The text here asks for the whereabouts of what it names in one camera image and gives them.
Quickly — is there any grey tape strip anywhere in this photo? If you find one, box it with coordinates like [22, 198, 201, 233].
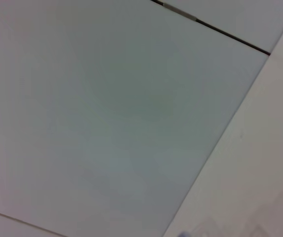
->
[162, 2, 198, 22]

